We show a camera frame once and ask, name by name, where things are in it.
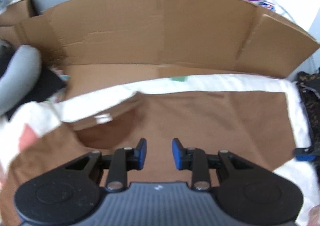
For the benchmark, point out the grey neck pillow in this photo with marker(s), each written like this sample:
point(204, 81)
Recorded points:
point(17, 78)

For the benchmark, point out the black knitted garment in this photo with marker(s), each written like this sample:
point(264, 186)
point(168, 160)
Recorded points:
point(313, 121)

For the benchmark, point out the folded cardboard sheet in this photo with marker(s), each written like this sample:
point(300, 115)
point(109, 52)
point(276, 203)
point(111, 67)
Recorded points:
point(150, 28)

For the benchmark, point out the floral printed cloth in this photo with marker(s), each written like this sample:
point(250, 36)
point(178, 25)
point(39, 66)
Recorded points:
point(61, 75)

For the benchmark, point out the brown t-shirt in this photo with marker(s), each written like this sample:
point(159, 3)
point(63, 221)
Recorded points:
point(212, 121)

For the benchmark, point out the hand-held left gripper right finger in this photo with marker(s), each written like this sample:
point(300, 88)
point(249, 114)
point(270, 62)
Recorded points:
point(177, 154)

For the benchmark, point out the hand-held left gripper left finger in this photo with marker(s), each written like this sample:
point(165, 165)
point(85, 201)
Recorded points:
point(142, 153)

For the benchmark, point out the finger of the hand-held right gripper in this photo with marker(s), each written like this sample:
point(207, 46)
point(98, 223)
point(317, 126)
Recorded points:
point(305, 154)

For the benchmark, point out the cream printed blanket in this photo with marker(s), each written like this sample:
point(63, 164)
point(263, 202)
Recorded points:
point(225, 84)

